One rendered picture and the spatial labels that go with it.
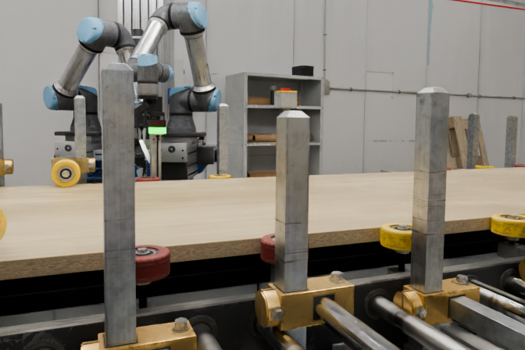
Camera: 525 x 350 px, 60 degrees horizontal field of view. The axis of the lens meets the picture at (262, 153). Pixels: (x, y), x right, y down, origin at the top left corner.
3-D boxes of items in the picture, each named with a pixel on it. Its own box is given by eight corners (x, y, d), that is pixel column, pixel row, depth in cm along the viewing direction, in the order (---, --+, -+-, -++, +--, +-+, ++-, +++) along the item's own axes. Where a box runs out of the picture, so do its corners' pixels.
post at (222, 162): (216, 228, 175) (216, 103, 172) (225, 227, 177) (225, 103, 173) (219, 230, 172) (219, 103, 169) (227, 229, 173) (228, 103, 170)
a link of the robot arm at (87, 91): (102, 112, 234) (102, 86, 234) (79, 112, 224) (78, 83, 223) (89, 112, 241) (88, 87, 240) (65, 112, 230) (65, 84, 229)
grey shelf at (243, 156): (224, 227, 466) (225, 76, 455) (298, 219, 507) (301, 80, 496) (242, 237, 427) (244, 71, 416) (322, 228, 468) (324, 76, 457)
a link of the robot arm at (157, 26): (151, -2, 209) (109, 68, 178) (173, -2, 206) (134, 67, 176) (160, 20, 217) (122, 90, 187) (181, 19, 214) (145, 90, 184)
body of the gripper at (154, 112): (165, 127, 173) (164, 95, 172) (144, 127, 167) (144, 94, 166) (155, 127, 179) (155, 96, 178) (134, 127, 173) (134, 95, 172)
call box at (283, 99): (273, 110, 183) (273, 91, 182) (289, 111, 185) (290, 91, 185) (280, 110, 176) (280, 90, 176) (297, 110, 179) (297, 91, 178)
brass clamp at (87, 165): (52, 172, 154) (51, 157, 154) (94, 170, 159) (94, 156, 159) (51, 174, 148) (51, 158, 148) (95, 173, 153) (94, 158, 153)
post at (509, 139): (501, 210, 230) (506, 116, 227) (507, 209, 232) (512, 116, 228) (508, 212, 227) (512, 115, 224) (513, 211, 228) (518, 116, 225)
